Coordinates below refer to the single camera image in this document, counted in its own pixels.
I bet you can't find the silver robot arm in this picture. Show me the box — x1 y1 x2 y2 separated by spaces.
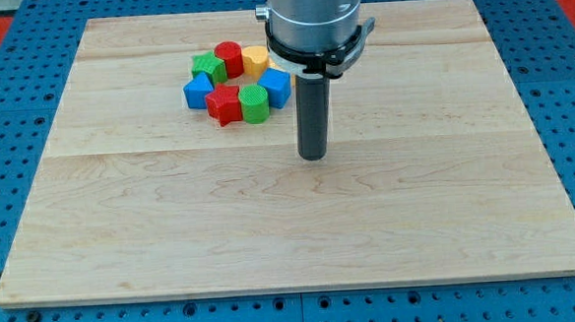
255 0 361 53

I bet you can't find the green cylinder block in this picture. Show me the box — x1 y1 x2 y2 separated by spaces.
238 84 270 124

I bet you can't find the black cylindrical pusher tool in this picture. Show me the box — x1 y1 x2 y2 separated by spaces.
295 77 330 161

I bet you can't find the blue cube block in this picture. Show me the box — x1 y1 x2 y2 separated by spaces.
258 68 291 109

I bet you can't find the red star block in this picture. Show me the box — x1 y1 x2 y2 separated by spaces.
205 84 243 127

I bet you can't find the yellow heart block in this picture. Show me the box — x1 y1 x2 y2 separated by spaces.
241 45 269 80

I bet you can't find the blue triangle block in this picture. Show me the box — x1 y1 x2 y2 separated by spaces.
183 73 214 109

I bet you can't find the green star block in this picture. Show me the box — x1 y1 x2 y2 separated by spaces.
191 50 228 85

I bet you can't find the red cylinder block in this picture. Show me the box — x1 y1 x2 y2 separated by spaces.
214 40 244 78

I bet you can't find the wooden board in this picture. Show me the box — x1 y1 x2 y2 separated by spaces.
0 0 575 309

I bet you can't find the black clamp ring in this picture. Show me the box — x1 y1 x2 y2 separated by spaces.
264 17 380 83

